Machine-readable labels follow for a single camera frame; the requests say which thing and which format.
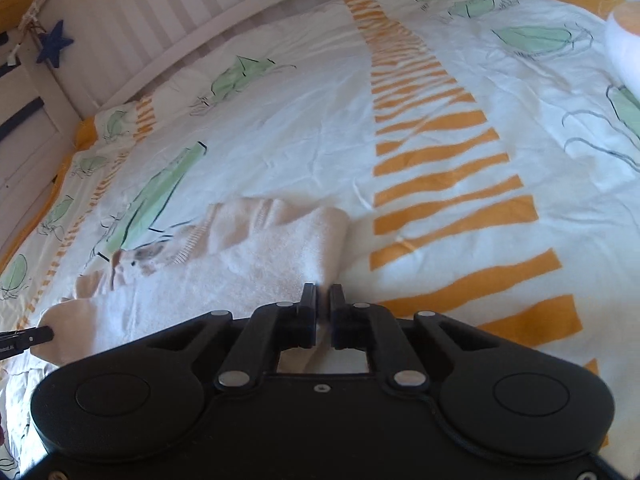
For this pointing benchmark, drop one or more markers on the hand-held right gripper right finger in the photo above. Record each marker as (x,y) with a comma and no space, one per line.
(338,312)

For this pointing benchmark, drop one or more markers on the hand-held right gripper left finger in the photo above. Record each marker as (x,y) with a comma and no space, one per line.
(309,310)

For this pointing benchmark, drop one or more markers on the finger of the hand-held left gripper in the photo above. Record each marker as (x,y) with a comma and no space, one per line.
(32,336)

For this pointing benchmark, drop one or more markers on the beige knit sweater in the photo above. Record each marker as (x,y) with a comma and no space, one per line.
(225,270)

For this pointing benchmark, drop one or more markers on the white leaf print duvet cover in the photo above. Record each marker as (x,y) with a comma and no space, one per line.
(300,135)

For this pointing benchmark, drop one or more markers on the white hanging tag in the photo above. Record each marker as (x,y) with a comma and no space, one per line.
(14,53)

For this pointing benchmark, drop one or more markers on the blue star decoration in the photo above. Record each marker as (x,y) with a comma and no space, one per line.
(55,45)

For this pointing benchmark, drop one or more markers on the white soft cushion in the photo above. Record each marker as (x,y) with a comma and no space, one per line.
(625,50)

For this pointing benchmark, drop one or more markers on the white slatted wooden bed frame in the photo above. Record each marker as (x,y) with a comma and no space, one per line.
(150,25)

